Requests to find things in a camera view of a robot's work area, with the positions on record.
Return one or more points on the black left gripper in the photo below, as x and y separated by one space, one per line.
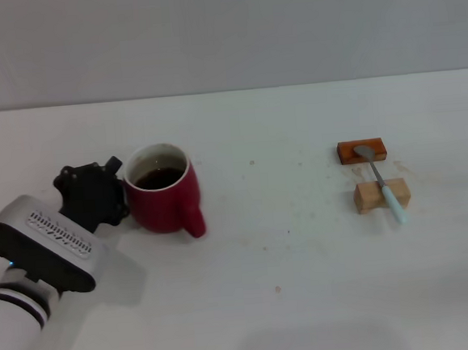
89 194

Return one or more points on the red ceramic mug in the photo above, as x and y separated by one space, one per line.
159 209

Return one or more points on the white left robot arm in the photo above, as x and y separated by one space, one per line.
10 318

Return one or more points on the dark coffee liquid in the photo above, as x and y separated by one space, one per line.
157 179

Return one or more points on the dark orange wooden block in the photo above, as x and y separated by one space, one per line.
348 154

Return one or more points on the light wooden block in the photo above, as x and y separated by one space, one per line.
365 199

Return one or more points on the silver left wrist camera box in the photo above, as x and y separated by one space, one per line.
40 243

